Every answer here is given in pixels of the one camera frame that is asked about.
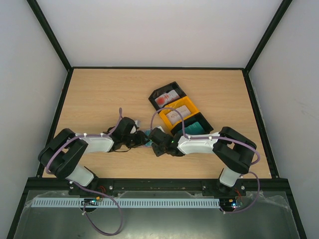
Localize white pink card stack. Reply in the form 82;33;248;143
165;105;191;125

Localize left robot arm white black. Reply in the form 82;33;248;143
38;117;148;187

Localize pink card holder wallet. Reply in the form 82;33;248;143
142;129;153;147

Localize black enclosure frame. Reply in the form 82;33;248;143
7;0;307;239

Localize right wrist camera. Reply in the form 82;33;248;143
148;127;173;145

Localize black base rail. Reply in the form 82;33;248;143
23;177;291;198

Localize white slotted cable duct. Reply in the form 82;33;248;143
31;198;220;209

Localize black bin with red cards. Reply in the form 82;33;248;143
148;82;186;110

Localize red white card stack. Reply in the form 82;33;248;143
155;90;179;108

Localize green card stack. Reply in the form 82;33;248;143
185;122;205;135

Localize black bin with green cards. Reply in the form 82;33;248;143
168;113;214;135

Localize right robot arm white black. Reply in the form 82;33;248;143
149;126;260;195

